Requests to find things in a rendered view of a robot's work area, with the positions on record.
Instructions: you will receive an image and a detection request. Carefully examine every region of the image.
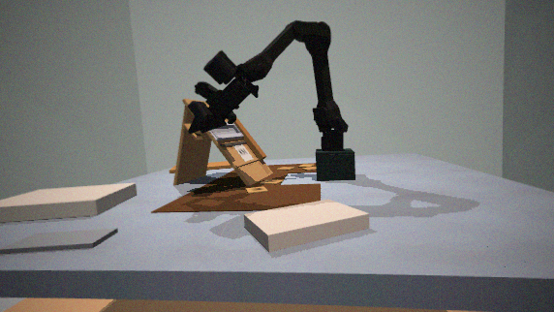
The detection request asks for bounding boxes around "tan cardboard-coloured slanted board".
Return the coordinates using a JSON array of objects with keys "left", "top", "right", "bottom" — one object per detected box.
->
[{"left": 173, "top": 99, "right": 273, "bottom": 186}]

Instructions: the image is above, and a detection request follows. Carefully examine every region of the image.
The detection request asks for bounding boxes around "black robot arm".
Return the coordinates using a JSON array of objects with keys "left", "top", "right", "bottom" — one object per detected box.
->
[{"left": 195, "top": 20, "right": 349, "bottom": 151}]

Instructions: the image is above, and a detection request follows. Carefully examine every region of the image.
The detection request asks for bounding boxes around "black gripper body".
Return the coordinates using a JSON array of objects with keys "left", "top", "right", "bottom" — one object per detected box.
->
[{"left": 188, "top": 89, "right": 239, "bottom": 124}]

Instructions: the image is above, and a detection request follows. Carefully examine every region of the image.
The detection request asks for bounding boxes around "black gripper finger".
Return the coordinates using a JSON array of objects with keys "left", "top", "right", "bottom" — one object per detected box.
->
[
  {"left": 200, "top": 118, "right": 227, "bottom": 133},
  {"left": 188, "top": 117, "right": 211, "bottom": 134}
]

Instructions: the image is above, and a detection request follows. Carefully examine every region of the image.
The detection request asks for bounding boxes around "grey paper ticket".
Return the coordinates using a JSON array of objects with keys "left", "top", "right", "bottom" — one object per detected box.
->
[{"left": 233, "top": 144, "right": 254, "bottom": 162}]

